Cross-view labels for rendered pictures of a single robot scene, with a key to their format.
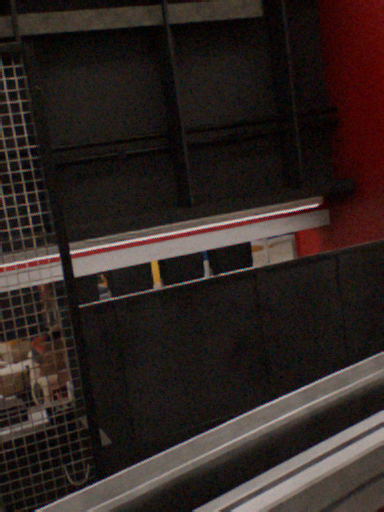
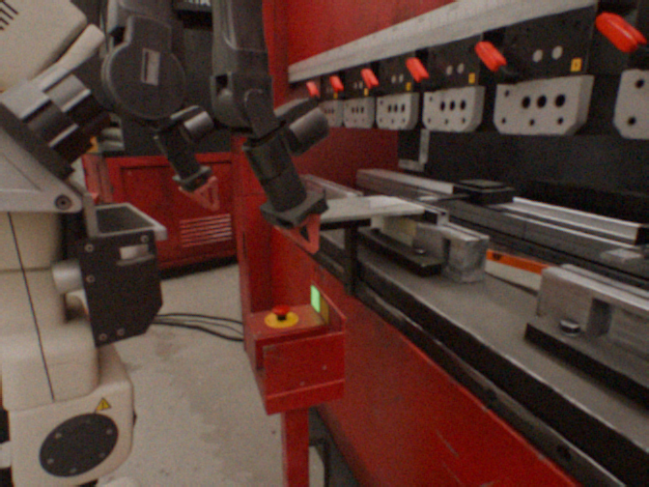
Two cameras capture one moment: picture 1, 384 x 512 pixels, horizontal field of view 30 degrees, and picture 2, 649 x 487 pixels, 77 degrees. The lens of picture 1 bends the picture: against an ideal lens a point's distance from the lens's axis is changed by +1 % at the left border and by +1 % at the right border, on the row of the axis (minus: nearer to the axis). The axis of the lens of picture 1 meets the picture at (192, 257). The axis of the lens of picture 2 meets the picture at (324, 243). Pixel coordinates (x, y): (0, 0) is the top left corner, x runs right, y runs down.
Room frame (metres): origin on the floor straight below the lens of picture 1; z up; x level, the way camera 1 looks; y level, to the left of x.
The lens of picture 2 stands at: (2.72, 1.26, 1.20)
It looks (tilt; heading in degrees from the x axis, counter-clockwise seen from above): 17 degrees down; 269
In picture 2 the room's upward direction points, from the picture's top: straight up
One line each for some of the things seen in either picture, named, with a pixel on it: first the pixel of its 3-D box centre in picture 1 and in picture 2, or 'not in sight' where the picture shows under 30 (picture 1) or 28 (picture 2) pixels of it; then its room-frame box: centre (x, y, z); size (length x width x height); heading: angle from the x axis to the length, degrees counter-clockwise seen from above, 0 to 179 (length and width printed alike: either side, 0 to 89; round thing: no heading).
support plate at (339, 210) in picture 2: not in sight; (355, 207); (2.63, 0.31, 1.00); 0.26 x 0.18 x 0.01; 22
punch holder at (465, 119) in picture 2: (76, 298); (465, 87); (2.43, 0.42, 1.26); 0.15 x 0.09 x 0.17; 112
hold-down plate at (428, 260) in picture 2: not in sight; (394, 249); (2.53, 0.31, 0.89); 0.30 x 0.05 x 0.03; 112
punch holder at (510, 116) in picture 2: (16, 311); (556, 77); (2.35, 0.61, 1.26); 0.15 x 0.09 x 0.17; 112
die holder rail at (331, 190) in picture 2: not in sight; (324, 195); (2.69, -0.26, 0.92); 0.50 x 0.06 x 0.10; 112
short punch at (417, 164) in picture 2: not in sight; (411, 149); (2.49, 0.26, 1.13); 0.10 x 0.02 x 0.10; 112
